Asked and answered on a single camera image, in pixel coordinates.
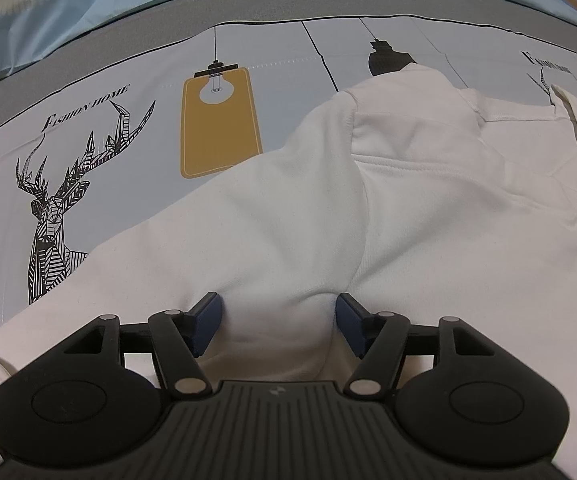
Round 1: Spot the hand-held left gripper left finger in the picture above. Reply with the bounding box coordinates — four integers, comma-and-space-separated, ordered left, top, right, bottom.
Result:
61, 291, 225, 401

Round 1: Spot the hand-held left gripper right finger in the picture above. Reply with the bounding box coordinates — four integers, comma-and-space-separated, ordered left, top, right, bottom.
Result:
335, 291, 502, 401

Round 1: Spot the white shirt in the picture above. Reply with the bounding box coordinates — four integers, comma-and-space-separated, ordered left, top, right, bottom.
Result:
0, 62, 577, 480

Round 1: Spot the printed bed sheet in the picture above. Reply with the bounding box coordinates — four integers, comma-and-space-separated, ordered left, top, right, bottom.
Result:
0, 0, 577, 480

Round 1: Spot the light blue quilt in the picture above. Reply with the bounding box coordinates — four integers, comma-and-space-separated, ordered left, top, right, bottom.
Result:
0, 0, 577, 87

